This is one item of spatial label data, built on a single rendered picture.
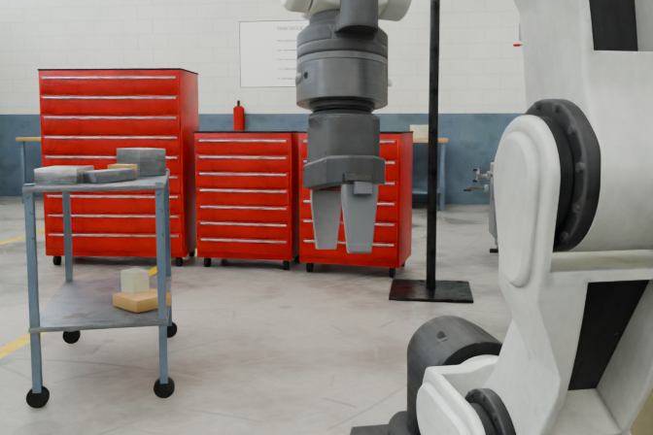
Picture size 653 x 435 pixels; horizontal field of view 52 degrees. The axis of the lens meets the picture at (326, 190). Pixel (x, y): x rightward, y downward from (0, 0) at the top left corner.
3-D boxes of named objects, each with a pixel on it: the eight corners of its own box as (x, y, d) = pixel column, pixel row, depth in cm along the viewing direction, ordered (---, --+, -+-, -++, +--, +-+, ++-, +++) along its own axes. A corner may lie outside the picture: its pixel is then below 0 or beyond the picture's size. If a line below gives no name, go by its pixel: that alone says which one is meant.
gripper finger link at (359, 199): (340, 252, 59) (340, 182, 59) (375, 252, 60) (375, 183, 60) (346, 253, 57) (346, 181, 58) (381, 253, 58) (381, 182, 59)
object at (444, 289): (389, 300, 407) (392, -61, 386) (393, 281, 456) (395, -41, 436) (473, 303, 400) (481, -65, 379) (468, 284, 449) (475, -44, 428)
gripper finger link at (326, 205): (341, 249, 69) (342, 188, 70) (311, 249, 69) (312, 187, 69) (337, 249, 71) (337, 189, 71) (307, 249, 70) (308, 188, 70)
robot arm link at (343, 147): (281, 188, 69) (282, 73, 70) (369, 190, 72) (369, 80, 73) (311, 181, 57) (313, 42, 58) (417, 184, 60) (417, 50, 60)
